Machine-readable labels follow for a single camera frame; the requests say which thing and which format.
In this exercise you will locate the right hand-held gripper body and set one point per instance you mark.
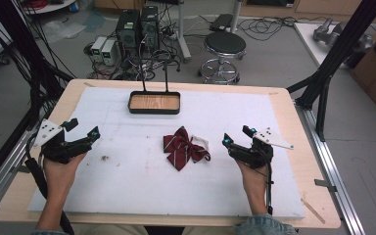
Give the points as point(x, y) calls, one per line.
point(258, 153)

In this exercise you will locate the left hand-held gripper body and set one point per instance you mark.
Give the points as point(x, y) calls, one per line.
point(50, 132)

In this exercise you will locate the dark red striped bow tie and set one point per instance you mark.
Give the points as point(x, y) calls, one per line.
point(184, 148)

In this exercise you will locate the person's right hand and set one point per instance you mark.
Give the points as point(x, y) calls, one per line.
point(254, 182)

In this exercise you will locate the person's left hand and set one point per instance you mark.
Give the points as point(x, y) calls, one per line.
point(58, 176)

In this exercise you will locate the white foam mat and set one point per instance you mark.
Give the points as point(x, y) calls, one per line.
point(137, 182)

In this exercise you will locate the black stand with wooden tray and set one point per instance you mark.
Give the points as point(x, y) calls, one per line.
point(154, 103)

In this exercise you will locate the blue denim sleeve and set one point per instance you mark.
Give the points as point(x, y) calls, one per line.
point(264, 225)

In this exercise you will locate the strip of brown tape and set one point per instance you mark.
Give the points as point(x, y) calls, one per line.
point(313, 211)

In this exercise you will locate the white power supply unit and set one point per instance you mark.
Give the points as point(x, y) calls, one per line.
point(109, 52)
point(98, 47)

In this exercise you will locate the black round stool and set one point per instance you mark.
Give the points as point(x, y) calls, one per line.
point(225, 44)

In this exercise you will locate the clear plastic sheet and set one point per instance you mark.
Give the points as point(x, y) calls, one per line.
point(62, 30)

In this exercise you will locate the beige trousers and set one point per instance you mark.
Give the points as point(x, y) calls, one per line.
point(117, 230)

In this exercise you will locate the black computer tower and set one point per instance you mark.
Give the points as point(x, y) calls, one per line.
point(149, 27)
point(128, 32)

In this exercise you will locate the white side table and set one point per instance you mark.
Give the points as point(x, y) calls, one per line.
point(306, 39)

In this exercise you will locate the black flat box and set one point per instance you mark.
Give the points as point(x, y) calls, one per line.
point(221, 22)

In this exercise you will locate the grey desk leg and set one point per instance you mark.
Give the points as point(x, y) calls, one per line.
point(182, 36)

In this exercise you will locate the white round table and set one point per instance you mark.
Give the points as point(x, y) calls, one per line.
point(50, 6)

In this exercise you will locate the grey handheld device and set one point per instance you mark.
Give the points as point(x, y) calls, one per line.
point(336, 32)

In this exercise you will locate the aluminium rail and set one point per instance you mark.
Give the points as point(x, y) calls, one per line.
point(336, 169)
point(3, 176)

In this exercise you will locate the grey metal bracket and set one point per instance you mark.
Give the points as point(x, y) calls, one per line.
point(324, 184)

